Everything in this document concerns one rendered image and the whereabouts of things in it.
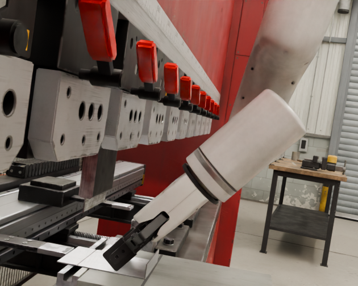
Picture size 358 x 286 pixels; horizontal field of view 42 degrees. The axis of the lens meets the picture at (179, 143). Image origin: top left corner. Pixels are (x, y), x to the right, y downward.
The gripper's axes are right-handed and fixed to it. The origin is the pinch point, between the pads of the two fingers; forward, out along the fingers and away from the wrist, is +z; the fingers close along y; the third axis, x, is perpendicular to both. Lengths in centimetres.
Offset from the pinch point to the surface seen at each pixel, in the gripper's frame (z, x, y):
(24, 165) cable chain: 29, -35, -60
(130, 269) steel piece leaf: 0.5, 2.7, 1.7
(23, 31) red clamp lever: -20, -13, 45
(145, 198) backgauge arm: 27, -6, -134
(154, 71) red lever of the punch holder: -21.4, -14.8, 9.2
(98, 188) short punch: -4.0, -9.1, 2.8
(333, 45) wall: -224, -6, -728
